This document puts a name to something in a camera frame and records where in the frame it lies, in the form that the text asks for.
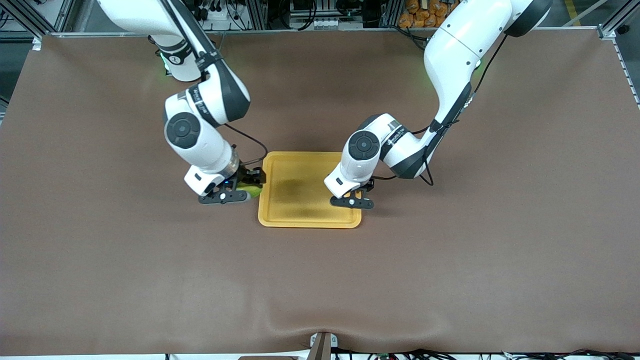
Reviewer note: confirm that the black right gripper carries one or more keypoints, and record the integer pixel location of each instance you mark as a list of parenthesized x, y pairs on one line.
[(246, 175)]

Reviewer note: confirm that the yellow plastic tray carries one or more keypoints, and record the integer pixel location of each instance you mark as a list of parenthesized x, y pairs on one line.
[(305, 200)]

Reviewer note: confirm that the bag of orange items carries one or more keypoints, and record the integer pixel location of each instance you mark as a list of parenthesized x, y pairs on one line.
[(420, 14)]

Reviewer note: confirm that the white power strip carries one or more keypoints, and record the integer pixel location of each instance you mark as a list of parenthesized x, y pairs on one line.
[(220, 14)]

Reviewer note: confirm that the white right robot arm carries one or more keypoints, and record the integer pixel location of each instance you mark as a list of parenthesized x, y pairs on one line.
[(200, 135)]

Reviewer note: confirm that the brown table mat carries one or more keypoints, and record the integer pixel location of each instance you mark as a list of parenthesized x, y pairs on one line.
[(320, 285)]

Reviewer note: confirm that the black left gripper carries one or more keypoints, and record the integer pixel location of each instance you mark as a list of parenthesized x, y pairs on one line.
[(369, 186)]

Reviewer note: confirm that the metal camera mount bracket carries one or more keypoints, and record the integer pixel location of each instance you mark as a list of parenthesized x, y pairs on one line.
[(323, 346)]

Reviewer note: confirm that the aluminium frame post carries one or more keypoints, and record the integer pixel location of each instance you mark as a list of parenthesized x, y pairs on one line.
[(30, 17), (617, 22)]

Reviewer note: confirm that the green apple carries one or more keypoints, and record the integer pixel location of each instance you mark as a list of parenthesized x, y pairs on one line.
[(251, 190)]

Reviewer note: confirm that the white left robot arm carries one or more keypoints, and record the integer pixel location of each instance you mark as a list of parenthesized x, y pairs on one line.
[(455, 55)]

